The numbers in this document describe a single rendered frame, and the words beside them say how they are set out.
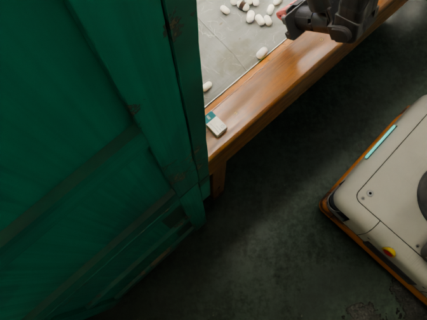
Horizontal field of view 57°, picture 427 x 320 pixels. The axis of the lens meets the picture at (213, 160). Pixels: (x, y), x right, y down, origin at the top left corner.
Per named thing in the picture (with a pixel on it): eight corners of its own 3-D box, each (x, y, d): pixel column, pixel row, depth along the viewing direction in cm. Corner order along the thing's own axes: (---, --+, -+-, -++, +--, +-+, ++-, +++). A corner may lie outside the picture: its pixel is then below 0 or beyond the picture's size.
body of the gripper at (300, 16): (279, 17, 93) (300, 20, 88) (309, -8, 95) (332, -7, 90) (288, 40, 97) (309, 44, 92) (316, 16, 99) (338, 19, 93)
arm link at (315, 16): (334, 40, 87) (351, 24, 88) (325, 14, 83) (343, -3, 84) (312, 37, 93) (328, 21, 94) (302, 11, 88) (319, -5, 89)
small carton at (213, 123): (227, 129, 99) (227, 126, 97) (216, 138, 99) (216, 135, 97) (211, 113, 101) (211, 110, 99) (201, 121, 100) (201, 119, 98)
